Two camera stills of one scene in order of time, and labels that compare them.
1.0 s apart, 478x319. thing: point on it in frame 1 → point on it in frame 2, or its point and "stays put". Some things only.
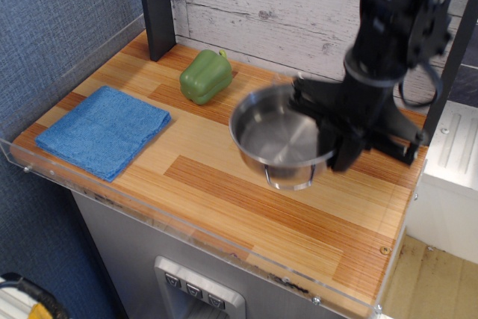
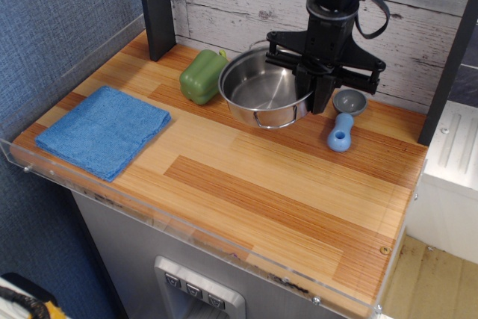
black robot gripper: [368, 110] → [328, 43]
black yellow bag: [22, 299] stays put
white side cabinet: [445, 212] stays put
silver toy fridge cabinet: [157, 270] stays put
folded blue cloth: [104, 132] stays put
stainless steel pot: [272, 133] → [261, 93]
